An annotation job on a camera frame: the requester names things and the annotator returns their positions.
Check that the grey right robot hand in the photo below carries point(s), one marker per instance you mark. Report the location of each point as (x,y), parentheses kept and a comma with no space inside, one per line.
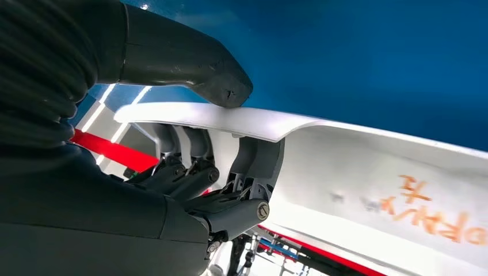
(95,213)

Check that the red barrier belt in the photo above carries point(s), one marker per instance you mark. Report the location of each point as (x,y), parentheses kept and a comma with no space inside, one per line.
(114,150)

